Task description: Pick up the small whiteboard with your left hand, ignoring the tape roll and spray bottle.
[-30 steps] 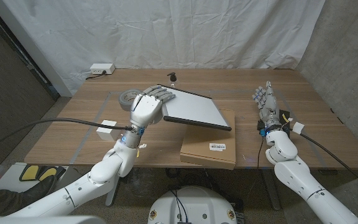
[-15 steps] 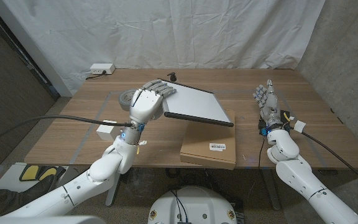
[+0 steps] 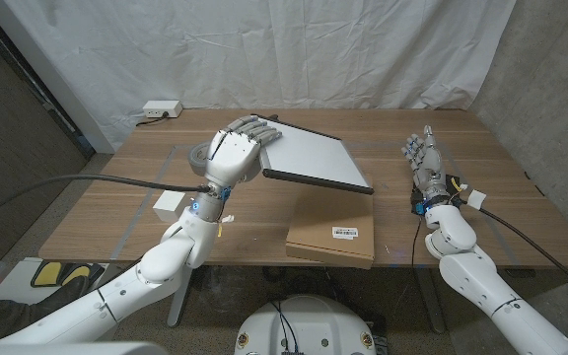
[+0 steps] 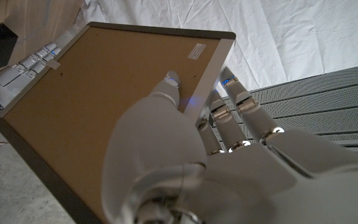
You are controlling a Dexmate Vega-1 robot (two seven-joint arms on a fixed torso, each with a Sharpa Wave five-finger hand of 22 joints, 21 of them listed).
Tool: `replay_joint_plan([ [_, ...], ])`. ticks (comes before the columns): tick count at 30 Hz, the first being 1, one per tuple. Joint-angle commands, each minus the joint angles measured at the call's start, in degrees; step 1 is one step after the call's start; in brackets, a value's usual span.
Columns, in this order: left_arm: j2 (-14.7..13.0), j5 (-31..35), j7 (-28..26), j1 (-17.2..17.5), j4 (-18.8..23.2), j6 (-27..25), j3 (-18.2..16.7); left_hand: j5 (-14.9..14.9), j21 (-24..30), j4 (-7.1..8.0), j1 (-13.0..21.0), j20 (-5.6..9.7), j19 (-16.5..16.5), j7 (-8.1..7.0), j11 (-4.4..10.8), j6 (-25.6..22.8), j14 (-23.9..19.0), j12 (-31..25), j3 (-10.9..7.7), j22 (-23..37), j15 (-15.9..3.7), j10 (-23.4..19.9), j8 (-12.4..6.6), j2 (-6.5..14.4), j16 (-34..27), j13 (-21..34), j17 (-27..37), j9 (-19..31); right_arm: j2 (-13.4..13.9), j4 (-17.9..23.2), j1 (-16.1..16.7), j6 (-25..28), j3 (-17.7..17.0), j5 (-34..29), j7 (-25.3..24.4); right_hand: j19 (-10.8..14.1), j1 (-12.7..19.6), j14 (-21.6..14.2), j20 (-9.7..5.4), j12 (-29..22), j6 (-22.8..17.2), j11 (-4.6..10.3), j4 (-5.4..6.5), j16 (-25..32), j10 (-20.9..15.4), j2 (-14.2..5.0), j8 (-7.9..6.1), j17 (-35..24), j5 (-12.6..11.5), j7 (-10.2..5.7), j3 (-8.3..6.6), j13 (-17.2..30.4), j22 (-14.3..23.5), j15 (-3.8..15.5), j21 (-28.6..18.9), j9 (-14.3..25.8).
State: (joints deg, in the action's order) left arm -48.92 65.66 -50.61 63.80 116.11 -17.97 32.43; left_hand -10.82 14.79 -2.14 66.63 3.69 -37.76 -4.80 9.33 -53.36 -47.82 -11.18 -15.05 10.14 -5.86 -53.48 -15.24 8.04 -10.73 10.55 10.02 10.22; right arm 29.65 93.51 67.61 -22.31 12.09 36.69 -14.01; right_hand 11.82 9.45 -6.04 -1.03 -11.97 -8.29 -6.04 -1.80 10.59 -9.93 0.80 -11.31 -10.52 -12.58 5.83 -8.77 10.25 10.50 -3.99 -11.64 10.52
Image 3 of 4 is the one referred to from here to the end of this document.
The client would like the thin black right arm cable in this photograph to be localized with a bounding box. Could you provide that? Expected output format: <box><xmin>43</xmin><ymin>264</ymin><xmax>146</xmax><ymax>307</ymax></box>
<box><xmin>401</xmin><ymin>215</ymin><xmax>423</xmax><ymax>317</ymax></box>

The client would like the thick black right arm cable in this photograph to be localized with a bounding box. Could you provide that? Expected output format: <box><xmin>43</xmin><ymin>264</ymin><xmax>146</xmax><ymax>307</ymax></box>
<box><xmin>478</xmin><ymin>206</ymin><xmax>568</xmax><ymax>303</ymax></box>

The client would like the black outlet power cord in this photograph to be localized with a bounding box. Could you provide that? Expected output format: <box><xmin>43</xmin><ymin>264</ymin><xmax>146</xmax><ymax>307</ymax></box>
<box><xmin>134</xmin><ymin>111</ymin><xmax>170</xmax><ymax>128</ymax></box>

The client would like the blue torso cable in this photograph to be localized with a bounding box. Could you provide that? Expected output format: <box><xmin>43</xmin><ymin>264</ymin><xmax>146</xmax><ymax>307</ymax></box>
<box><xmin>279</xmin><ymin>304</ymin><xmax>300</xmax><ymax>355</ymax></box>

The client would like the white cloth backdrop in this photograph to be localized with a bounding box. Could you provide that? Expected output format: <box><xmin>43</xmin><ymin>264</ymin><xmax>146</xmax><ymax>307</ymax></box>
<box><xmin>2</xmin><ymin>0</ymin><xmax>518</xmax><ymax>154</ymax></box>

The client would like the yellow black foot pedal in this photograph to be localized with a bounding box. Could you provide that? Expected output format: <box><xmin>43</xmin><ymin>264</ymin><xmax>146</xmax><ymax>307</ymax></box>
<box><xmin>30</xmin><ymin>259</ymin><xmax>104</xmax><ymax>291</ymax></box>

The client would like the black torso cable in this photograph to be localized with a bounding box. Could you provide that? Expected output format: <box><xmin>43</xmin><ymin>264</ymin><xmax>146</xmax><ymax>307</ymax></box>
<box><xmin>268</xmin><ymin>299</ymin><xmax>288</xmax><ymax>355</ymax></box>

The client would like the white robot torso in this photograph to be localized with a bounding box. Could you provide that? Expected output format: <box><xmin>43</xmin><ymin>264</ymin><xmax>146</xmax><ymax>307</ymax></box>
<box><xmin>234</xmin><ymin>294</ymin><xmax>378</xmax><ymax>355</ymax></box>

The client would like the white power outlet box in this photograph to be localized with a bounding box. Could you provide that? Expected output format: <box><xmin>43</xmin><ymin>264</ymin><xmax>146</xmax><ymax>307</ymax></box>
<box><xmin>142</xmin><ymin>100</ymin><xmax>184</xmax><ymax>119</ymax></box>

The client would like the small white cube box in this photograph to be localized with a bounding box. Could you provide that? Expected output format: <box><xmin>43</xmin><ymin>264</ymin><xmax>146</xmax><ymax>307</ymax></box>
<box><xmin>152</xmin><ymin>190</ymin><xmax>186</xmax><ymax>224</ymax></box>

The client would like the dark person shoe and leg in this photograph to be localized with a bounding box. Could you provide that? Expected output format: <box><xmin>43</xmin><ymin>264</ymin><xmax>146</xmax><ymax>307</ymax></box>
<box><xmin>0</xmin><ymin>275</ymin><xmax>91</xmax><ymax>344</ymax></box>

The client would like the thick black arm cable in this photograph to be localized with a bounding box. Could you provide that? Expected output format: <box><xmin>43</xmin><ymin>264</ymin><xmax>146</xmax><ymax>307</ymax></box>
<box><xmin>478</xmin><ymin>206</ymin><xmax>568</xmax><ymax>303</ymax></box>
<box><xmin>0</xmin><ymin>173</ymin><xmax>212</xmax><ymax>231</ymax></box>

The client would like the flat brown cardboard box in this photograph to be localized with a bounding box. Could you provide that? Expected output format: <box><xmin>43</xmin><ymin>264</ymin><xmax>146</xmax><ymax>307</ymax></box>
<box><xmin>284</xmin><ymin>175</ymin><xmax>376</xmax><ymax>270</ymax></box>

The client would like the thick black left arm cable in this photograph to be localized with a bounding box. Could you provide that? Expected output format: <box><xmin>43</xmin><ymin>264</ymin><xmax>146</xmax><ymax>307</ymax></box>
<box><xmin>0</xmin><ymin>173</ymin><xmax>212</xmax><ymax>231</ymax></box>

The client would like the grey duct tape roll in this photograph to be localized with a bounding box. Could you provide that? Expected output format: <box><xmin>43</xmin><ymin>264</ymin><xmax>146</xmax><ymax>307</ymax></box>
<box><xmin>187</xmin><ymin>141</ymin><xmax>214</xmax><ymax>178</ymax></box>

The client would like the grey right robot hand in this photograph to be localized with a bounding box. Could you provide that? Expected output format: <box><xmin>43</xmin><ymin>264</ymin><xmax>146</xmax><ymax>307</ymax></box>
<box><xmin>400</xmin><ymin>124</ymin><xmax>451</xmax><ymax>204</ymax></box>

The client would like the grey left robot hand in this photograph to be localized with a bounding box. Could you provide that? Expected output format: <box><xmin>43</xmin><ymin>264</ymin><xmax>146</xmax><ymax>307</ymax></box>
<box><xmin>203</xmin><ymin>114</ymin><xmax>284</xmax><ymax>189</ymax></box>

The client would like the small black-framed whiteboard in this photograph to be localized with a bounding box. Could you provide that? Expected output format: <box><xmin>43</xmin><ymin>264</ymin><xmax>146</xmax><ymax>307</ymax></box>
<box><xmin>251</xmin><ymin>113</ymin><xmax>375</xmax><ymax>196</ymax></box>

